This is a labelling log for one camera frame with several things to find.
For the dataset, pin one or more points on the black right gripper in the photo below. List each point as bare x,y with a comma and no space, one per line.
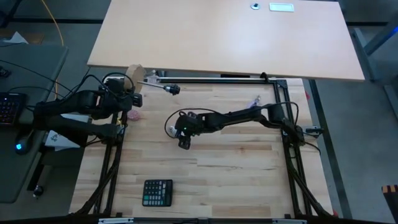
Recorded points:
189,124

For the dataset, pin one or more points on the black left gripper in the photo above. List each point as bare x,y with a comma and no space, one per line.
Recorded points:
112,102

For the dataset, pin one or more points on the lamp stand with wooden base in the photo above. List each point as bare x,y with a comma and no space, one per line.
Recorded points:
136,76

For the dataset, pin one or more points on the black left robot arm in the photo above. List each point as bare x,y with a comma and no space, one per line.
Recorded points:
68,126

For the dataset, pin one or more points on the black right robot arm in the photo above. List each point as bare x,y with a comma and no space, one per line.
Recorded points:
236,116

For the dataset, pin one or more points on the pink round patterned container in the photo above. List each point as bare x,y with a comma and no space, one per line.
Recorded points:
134,115

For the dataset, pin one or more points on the black calculator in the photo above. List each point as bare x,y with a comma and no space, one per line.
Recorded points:
157,193

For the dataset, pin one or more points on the white printed paper sheet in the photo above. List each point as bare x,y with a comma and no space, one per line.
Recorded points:
59,140

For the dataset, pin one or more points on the grey side table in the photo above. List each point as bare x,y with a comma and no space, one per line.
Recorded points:
34,62

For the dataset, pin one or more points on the beige desk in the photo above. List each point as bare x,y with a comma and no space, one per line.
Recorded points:
217,37

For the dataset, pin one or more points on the black computer mouse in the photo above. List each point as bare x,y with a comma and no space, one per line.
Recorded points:
23,143

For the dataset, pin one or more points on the black backlit keyboard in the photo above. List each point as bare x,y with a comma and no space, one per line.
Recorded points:
11,107

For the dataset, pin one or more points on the white paper scrap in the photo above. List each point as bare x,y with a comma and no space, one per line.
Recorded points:
15,39

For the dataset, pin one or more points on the small black device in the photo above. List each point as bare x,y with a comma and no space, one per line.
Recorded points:
4,72

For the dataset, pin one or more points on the black round knob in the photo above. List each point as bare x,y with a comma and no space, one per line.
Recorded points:
38,191

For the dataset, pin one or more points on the white rectangular desk plate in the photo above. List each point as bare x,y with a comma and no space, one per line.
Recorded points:
281,7

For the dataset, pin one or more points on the black orange striped object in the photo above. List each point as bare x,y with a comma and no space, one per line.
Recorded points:
390,199

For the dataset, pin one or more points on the grey metal desk leg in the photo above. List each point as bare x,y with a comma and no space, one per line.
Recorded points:
382,39

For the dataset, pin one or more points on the silver metal bracket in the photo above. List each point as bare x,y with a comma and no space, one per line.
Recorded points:
289,221
115,221

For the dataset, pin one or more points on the black metal table frame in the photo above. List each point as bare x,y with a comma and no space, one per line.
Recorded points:
280,93

